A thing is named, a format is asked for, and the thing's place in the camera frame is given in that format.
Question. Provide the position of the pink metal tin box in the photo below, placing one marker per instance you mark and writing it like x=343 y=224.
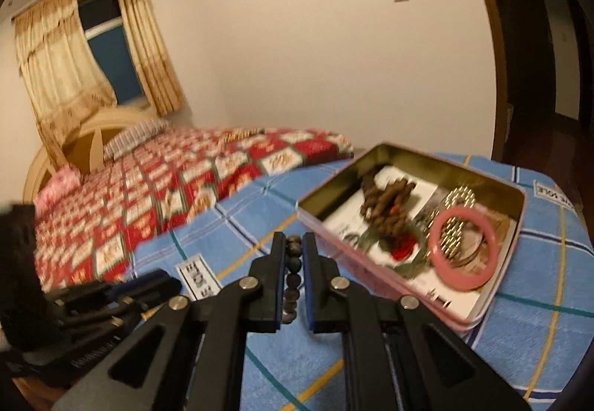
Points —
x=385 y=209

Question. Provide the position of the brown object on bed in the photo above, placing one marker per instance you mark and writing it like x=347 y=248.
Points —
x=240 y=134

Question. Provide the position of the beige curtain right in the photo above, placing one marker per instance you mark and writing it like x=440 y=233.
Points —
x=150 y=57

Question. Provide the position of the beige curtain left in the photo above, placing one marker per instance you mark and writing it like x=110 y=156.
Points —
x=65 y=84

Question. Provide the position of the striped pillow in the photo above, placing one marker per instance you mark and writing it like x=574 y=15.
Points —
x=130 y=138

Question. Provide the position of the beige curtain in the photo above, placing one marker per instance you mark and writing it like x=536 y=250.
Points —
x=150 y=57
x=65 y=84

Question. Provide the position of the printed paper leaflet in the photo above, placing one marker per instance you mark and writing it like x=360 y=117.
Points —
x=424 y=205

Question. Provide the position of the red patterned bedspread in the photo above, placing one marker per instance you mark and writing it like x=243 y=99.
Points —
x=162 y=184

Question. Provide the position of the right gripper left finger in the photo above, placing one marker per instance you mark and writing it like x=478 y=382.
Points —
x=189 y=355

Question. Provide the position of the cream wooden headboard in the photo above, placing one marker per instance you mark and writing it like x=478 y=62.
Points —
x=84 y=148

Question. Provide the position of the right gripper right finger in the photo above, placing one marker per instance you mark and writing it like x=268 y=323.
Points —
x=397 y=354

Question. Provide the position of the blue checked tablecloth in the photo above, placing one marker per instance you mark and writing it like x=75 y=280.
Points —
x=535 y=333

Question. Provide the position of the green jade bangle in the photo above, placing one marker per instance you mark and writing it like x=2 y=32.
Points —
x=376 y=248

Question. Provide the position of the window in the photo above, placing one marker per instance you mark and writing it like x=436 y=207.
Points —
x=102 y=22

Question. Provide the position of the pink bangle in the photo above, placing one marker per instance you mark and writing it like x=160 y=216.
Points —
x=463 y=282

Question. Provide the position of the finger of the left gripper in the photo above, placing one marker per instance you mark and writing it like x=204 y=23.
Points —
x=147 y=290

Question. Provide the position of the pink pillow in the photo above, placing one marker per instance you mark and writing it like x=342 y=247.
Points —
x=65 y=181

